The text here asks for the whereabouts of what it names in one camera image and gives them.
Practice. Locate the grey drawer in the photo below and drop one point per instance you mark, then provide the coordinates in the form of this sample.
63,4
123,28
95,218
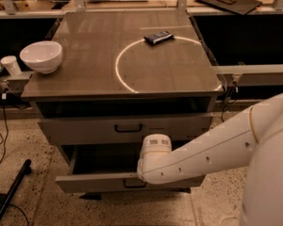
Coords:
101,168
125,129

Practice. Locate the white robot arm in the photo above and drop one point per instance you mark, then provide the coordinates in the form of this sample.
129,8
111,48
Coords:
253,139

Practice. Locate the grey drawer cabinet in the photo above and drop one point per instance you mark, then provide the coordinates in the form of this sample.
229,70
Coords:
109,70

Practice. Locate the grey top drawer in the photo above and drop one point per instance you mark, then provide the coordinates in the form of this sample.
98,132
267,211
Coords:
125,129

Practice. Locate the dark snack bar wrapper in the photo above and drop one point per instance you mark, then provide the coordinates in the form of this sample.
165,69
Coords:
158,37

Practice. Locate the white ceramic bowl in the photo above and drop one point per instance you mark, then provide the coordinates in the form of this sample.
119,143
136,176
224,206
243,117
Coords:
42,56

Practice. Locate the black flat board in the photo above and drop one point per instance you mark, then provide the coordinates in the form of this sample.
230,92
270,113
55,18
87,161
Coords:
241,7

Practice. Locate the white paper cup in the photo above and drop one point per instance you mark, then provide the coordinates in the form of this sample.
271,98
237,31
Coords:
11,64

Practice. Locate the black metal stand leg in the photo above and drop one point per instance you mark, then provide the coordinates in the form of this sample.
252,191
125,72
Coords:
5,199

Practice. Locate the grey clamp bracket left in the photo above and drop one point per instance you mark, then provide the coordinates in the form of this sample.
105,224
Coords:
15,84

